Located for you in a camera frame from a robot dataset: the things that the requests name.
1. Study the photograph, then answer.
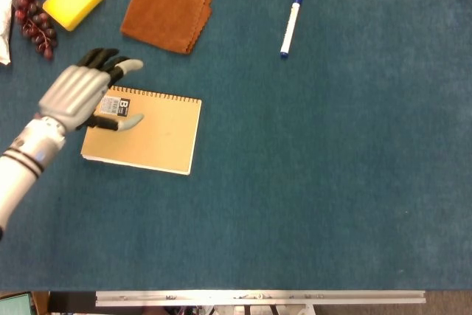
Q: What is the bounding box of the teal table cloth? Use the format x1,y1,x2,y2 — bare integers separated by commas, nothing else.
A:
0,0,472,291

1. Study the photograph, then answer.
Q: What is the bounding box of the red grape bunch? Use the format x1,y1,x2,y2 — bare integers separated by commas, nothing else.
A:
11,0,59,61

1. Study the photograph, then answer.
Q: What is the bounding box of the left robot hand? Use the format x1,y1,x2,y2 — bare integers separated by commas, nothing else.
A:
38,47,145,134

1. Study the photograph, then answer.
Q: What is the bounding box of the yellow spiral notebook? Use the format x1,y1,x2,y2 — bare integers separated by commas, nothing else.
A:
80,85,203,176

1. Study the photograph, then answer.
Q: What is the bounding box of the white snack bag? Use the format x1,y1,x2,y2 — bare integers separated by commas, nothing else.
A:
0,0,19,66

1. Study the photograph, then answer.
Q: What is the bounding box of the brown folded cloth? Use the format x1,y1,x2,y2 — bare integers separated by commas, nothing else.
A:
119,0,214,55

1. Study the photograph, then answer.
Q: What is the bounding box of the blue white marker pen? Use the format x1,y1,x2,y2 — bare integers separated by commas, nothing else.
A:
279,0,305,60

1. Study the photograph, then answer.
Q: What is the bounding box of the green screen device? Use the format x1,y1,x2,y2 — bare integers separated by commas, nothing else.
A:
0,291,35,315

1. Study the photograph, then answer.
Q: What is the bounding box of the aluminium frame rail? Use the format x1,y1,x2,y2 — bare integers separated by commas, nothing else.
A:
94,289,427,308

